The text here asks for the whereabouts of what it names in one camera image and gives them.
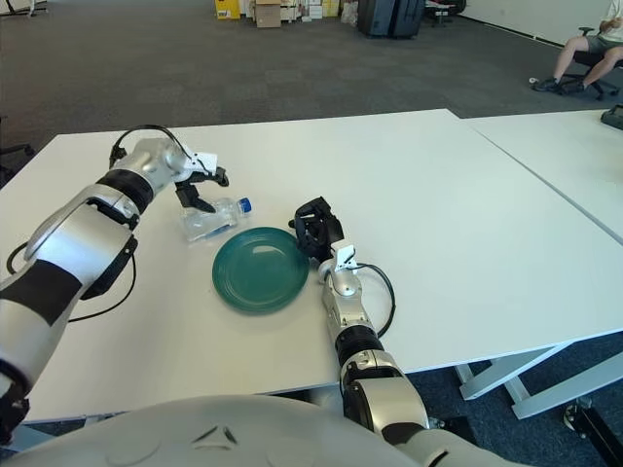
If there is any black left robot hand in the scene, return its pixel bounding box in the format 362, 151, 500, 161
173, 165, 230, 214

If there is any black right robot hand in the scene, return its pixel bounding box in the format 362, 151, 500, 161
288, 196, 346, 262

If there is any clear water bottle blue cap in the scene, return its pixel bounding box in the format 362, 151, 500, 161
180, 197, 253, 243

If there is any green round plate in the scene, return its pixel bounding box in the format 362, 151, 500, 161
211, 226, 312, 314

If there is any black office chair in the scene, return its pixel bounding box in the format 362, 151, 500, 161
0, 143, 35, 186

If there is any brown cardboard box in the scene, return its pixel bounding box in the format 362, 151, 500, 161
253, 0, 283, 29

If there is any stack of white boxes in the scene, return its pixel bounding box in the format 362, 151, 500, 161
281, 0, 342, 23

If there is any dark blue suitcase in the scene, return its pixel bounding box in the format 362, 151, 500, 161
358, 0, 396, 38

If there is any black suitcase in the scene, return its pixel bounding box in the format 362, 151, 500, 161
391, 0, 426, 39

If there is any black floor base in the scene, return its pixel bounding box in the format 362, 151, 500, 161
427, 415, 481, 447

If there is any grey robot torso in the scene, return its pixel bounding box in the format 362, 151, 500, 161
0, 393, 517, 467

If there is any black and red chair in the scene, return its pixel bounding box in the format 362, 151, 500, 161
424, 0, 468, 26

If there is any seated person in shorts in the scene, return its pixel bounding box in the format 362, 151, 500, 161
531, 0, 623, 92

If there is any black swivel chair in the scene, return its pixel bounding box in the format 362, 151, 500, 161
557, 26, 622, 101

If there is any black stand with caster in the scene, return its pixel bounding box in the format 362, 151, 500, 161
562, 396, 623, 467

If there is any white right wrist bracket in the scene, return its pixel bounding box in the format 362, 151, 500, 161
333, 245, 359, 271

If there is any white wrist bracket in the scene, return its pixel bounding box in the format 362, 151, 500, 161
333, 245, 359, 271
187, 151, 219, 174

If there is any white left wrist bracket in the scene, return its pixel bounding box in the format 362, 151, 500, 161
187, 151, 219, 174

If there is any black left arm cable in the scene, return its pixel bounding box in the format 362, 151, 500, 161
5, 125, 196, 322

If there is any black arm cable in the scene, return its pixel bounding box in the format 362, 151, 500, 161
5, 125, 196, 322
357, 262, 396, 337

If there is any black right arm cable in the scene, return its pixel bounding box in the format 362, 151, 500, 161
357, 262, 396, 337

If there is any white metal floor frame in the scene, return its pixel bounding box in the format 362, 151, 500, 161
0, 0, 50, 18

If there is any white table leg frame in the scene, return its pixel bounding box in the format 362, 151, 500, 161
18, 412, 123, 435
455, 333, 623, 419

